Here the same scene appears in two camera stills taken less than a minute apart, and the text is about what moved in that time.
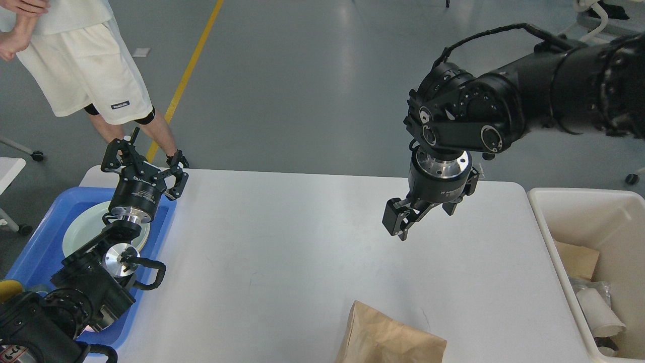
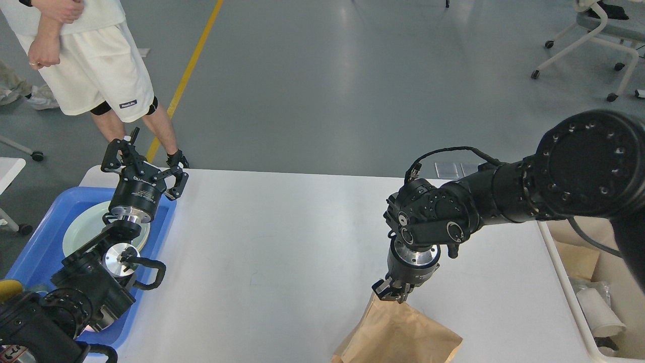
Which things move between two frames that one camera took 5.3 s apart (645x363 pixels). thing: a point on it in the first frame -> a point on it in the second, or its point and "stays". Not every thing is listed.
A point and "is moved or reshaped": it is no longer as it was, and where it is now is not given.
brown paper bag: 371,337 is moved or reshaped
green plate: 87,222 stays
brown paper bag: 579,261 stays
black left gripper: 136,195 stays
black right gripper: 431,181 -> 408,266
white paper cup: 601,319 stays
